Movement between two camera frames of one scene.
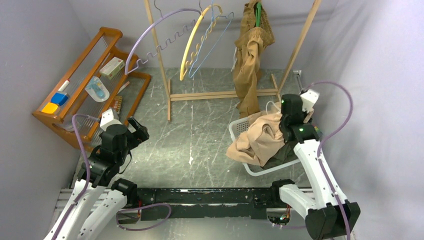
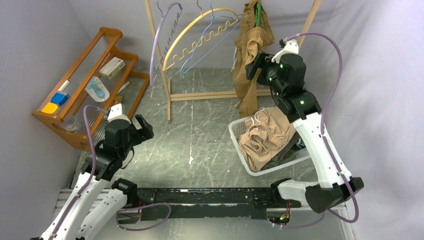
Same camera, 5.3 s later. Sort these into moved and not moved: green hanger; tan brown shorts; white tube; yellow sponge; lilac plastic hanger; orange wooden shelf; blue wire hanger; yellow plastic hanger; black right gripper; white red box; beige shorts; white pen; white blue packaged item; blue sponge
Moved: yellow plastic hanger; black right gripper; lilac plastic hanger; beige shorts; blue wire hanger
Not moved: white pen; white red box; tan brown shorts; yellow sponge; white tube; white blue packaged item; blue sponge; orange wooden shelf; green hanger
